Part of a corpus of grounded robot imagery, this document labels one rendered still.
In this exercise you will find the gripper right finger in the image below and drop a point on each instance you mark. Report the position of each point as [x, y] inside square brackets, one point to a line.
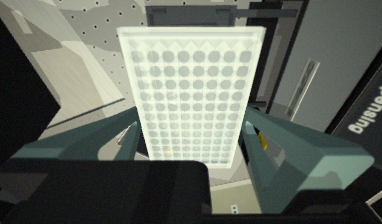
[313, 160]

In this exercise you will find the white multi-well plate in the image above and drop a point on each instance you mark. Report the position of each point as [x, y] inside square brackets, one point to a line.
[182, 77]

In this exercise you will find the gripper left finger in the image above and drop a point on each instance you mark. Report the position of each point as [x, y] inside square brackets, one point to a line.
[84, 142]

